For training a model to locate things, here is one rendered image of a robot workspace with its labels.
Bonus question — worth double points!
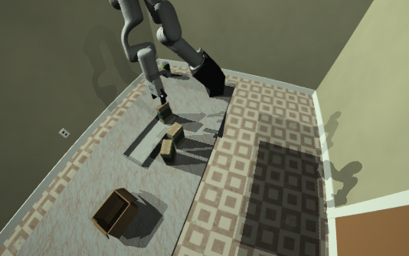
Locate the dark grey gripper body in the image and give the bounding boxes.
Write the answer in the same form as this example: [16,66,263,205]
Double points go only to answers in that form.
[145,76,165,97]

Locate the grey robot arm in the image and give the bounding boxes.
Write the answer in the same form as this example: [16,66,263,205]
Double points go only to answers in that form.
[109,0,205,80]

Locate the green drink can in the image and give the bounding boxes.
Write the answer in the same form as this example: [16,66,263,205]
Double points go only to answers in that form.
[162,62,171,72]

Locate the open brown cardboard box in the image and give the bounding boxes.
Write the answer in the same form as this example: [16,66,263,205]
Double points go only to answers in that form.
[91,188,139,239]

